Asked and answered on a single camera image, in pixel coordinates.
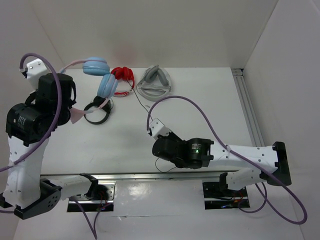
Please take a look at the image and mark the aluminium front rail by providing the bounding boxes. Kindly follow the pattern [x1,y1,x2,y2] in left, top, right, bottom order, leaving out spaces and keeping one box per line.
[39,171,238,182]

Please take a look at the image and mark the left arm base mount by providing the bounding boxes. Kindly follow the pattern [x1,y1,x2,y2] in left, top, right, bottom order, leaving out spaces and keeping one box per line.
[73,182,116,213]

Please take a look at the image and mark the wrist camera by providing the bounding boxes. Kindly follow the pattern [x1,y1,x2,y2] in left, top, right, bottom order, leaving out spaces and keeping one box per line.
[20,58,50,90]
[147,118,172,140]

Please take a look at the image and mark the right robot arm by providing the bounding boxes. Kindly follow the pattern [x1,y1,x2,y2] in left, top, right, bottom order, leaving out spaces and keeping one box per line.
[152,132,292,196]

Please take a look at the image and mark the red headphones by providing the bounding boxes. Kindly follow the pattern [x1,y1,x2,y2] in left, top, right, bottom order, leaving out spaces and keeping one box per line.
[110,66,135,97]

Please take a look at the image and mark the aluminium side rail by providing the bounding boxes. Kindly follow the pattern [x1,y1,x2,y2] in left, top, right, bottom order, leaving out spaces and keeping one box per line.
[231,68,265,147]

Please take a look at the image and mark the black headphones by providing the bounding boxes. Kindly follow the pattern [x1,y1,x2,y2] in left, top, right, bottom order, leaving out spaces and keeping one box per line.
[83,96,114,125]

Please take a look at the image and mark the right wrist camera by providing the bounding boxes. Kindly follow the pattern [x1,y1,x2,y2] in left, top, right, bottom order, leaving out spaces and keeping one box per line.
[147,118,172,140]

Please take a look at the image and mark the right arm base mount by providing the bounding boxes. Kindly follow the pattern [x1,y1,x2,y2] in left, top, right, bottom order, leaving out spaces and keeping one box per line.
[202,182,250,210]

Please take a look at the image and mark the thin black headphone cable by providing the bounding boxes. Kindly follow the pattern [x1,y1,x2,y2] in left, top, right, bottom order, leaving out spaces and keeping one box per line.
[126,79,178,173]

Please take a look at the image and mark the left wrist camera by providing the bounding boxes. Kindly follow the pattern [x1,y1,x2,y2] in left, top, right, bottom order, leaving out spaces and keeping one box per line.
[20,58,50,90]

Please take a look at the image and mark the pink blue cat-ear headphones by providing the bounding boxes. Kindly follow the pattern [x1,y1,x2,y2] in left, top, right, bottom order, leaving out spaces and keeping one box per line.
[59,56,120,125]

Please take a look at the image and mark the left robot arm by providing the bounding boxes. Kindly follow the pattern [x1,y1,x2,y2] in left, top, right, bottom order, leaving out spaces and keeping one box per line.
[0,73,99,220]

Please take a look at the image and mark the grey white headphones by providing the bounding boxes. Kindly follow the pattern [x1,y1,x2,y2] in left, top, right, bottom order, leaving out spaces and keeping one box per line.
[136,65,172,102]

